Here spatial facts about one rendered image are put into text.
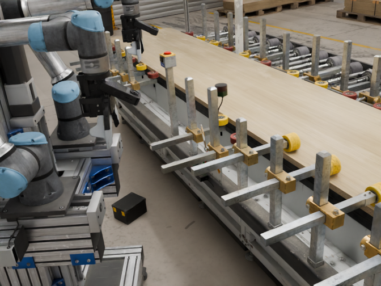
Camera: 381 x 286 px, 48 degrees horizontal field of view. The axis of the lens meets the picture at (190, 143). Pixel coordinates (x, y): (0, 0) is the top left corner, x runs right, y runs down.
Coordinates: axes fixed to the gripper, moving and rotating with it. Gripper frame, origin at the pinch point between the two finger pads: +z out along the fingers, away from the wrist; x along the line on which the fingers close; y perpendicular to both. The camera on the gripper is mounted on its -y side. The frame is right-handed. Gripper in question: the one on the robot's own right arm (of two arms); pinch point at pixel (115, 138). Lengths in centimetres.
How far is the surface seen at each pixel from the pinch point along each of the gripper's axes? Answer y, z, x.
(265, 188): -47, 36, -24
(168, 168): -9, 47, -61
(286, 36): -91, 23, -202
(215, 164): -30, 36, -44
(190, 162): -19, 47, -66
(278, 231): -47, 36, 2
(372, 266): -70, 36, 20
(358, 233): -82, 56, -19
